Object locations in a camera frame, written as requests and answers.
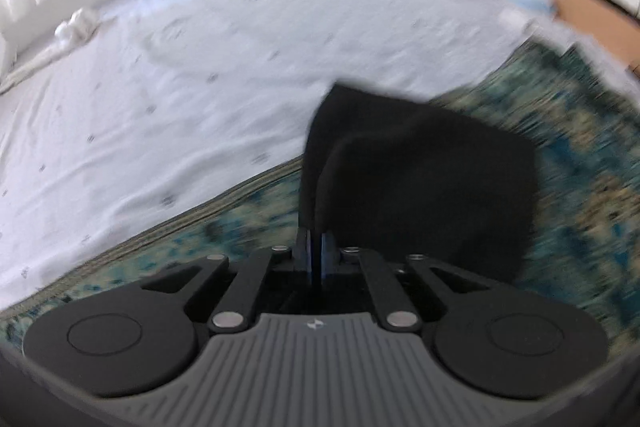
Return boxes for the black pants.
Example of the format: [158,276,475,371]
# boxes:
[298,83,538,283]

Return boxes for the blue paisley bedspread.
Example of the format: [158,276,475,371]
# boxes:
[1,40,639,353]

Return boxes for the white bed sheet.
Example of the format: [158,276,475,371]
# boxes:
[0,0,640,311]

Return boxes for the small white crumpled cloth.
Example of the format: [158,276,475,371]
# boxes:
[54,8,101,49]

